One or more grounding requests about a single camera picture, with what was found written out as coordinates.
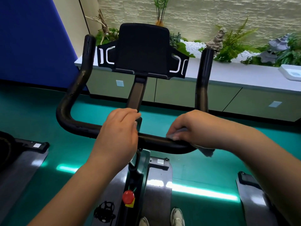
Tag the person's right hand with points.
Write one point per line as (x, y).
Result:
(204, 129)

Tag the person's left hand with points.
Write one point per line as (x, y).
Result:
(115, 138)

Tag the grey cleaning cloth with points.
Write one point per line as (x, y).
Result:
(207, 151)

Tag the person's right forearm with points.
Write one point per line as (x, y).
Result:
(270, 167)

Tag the person's left forearm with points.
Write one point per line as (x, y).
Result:
(75, 197)

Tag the black exercise bike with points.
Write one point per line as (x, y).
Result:
(157, 200)
(256, 204)

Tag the exercise bike at left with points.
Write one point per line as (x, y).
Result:
(21, 174)

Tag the red round knob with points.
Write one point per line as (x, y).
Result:
(128, 197)

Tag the long cabinet with grey top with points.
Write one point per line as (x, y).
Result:
(235, 77)

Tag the small dark green shrub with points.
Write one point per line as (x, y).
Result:
(247, 61)
(221, 57)

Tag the green moss mat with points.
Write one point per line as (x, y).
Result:
(183, 50)

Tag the patch of white pebbles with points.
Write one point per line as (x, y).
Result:
(244, 56)
(192, 48)

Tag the grey stacked rock ornament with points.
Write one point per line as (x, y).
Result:
(217, 42)

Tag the white sneaker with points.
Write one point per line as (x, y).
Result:
(177, 217)
(144, 222)

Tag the slim green fern plant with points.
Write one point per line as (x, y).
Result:
(235, 42)

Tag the variegated leaf plant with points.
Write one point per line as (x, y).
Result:
(175, 39)

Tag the grey stone pagoda lantern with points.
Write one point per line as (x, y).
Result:
(270, 55)

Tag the small leafy green plant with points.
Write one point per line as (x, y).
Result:
(110, 35)

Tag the white plastic tray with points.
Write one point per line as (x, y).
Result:
(291, 72)

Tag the dry brown branch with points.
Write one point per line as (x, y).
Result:
(103, 25)

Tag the large bushy fern plant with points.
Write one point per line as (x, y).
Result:
(291, 54)

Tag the tall thin stemmed fern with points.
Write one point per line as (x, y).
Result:
(160, 22)

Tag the pale square wall socket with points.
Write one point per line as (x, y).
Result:
(120, 83)
(275, 104)

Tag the blue wall pad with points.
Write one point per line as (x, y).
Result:
(35, 39)

